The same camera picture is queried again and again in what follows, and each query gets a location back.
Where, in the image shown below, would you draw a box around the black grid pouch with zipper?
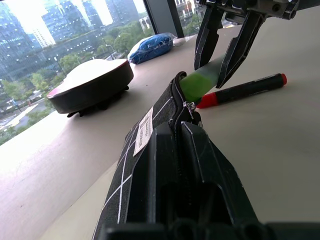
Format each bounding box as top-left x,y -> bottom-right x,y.
91,71 -> 204,240

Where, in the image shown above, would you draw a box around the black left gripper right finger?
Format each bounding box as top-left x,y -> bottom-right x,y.
180,121 -> 260,225

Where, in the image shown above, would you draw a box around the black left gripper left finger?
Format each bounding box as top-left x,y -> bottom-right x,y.
126,121 -> 186,225

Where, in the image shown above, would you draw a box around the blue bundle in clear plastic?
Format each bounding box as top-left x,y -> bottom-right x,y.
126,32 -> 178,66

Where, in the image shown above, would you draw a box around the dark window frame post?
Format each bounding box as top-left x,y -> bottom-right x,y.
143,0 -> 186,39

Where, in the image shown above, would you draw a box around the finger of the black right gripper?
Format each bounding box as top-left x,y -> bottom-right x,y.
215,10 -> 267,89
194,5 -> 225,71

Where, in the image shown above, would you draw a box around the green highlighter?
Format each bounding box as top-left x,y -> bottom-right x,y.
179,55 -> 227,101

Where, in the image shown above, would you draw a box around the black marker with red cap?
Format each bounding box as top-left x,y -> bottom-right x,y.
196,72 -> 288,109

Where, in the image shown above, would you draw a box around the round black robot vacuum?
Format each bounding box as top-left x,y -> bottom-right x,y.
46,58 -> 135,118

